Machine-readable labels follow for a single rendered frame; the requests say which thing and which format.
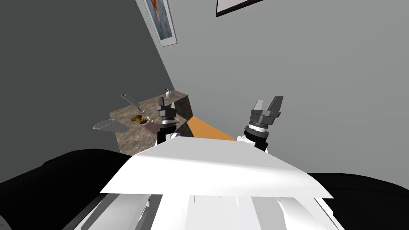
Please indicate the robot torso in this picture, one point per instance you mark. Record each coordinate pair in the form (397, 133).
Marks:
(211, 169)

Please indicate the pinkish clear glass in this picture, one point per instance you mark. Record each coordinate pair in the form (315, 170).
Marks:
(152, 128)

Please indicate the white framed colourful picture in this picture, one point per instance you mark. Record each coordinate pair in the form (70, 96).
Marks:
(161, 22)

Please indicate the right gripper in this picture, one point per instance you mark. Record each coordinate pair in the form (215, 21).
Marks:
(264, 117)

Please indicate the small white round vase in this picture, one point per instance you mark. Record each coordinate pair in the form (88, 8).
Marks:
(170, 94)

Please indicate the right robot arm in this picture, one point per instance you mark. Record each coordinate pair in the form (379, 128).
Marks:
(257, 135)

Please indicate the brown marbled table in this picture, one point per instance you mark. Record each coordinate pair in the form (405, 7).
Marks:
(131, 142)

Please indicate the black framed picture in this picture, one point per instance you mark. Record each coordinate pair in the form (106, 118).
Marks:
(235, 5)

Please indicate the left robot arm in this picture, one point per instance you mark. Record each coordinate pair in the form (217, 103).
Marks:
(48, 191)

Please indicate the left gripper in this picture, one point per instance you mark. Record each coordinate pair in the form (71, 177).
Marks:
(166, 114)

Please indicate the clear stemmed wine glass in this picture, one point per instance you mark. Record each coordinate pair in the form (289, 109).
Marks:
(131, 101)

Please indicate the clear wide glass cup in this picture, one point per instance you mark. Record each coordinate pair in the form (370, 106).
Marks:
(110, 126)

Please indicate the brass round ornament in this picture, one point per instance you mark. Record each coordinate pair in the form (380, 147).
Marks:
(138, 119)

